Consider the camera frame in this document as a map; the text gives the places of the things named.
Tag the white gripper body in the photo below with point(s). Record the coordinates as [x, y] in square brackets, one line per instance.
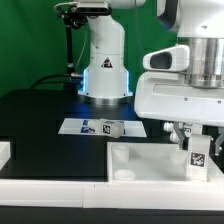
[165, 96]

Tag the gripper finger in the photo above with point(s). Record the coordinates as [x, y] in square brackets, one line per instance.
[219, 141]
[183, 139]

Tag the white square tabletop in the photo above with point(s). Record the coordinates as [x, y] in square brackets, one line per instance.
[144, 162]

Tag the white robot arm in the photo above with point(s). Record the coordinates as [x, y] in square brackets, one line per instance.
[198, 54]

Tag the white U-shaped fence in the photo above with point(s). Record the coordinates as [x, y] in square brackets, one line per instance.
[178, 195]

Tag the white tag base sheet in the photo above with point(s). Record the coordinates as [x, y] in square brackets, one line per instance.
[87, 127]

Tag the black camera on stand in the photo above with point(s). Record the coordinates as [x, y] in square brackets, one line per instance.
[97, 14]

